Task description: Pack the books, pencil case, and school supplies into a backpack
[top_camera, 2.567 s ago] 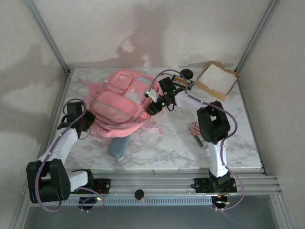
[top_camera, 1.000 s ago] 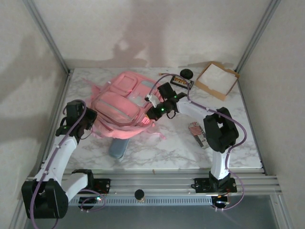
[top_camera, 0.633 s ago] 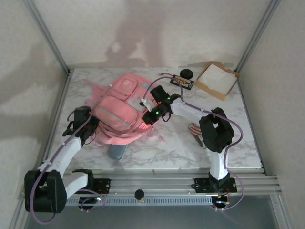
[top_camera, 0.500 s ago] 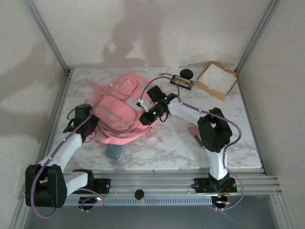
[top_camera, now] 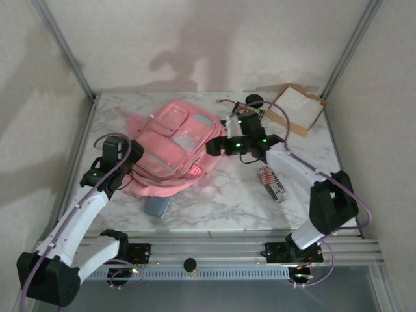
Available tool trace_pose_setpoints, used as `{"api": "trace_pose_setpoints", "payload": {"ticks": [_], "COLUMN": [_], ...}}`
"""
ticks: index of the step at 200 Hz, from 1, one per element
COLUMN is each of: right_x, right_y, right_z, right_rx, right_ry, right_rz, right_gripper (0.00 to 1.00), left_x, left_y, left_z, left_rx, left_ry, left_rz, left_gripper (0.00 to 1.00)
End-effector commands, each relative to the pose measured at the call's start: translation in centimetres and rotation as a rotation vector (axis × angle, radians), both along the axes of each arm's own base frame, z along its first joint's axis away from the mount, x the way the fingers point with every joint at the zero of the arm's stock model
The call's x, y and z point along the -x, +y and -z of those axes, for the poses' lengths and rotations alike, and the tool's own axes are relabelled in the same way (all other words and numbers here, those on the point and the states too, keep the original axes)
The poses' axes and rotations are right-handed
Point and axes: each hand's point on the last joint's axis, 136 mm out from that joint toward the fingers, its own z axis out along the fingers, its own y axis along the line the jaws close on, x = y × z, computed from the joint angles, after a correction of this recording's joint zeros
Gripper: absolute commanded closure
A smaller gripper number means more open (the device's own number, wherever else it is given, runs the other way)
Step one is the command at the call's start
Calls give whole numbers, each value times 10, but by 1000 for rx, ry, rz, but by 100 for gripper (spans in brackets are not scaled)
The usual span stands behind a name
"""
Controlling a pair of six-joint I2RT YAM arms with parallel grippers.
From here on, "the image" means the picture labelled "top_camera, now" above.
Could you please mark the aluminium frame rails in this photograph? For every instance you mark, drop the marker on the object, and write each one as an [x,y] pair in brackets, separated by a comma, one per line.
[211,252]

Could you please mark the pink backpack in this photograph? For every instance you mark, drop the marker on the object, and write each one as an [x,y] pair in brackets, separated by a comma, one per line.
[169,146]

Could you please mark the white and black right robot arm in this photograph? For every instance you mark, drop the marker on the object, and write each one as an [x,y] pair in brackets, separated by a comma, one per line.
[292,165]

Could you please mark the black round wheel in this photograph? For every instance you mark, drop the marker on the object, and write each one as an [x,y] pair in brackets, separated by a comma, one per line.
[254,98]

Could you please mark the brown cardboard box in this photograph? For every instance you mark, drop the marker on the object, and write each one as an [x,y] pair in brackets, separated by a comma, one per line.
[286,125]

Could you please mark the black round knob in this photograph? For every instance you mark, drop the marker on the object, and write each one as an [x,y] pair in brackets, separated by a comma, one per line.
[190,265]

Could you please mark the black controller board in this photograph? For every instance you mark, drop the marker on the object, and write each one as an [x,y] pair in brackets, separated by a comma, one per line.
[302,273]
[122,273]

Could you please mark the black frame with brown beads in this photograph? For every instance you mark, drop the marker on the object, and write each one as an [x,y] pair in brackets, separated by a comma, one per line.
[243,109]

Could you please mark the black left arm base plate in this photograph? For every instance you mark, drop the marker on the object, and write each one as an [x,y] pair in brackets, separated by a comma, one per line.
[139,253]

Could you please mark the grey-blue pencil case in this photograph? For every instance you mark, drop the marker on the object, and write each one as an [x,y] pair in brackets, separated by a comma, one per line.
[157,208]

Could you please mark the aluminium corner post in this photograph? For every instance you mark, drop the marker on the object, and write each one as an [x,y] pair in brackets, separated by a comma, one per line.
[65,48]
[351,48]

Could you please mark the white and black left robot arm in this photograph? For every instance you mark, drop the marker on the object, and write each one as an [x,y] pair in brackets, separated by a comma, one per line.
[78,221]

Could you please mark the red striped flag pencil pouch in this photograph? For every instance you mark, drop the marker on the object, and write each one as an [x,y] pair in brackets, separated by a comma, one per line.
[271,183]

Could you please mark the white paper sheet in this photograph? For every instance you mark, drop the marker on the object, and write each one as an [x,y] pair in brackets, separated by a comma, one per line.
[295,107]

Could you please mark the aluminium side rail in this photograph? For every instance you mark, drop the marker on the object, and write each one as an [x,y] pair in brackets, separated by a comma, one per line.
[81,139]

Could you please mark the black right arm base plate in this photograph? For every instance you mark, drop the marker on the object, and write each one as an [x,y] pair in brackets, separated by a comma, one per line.
[276,252]

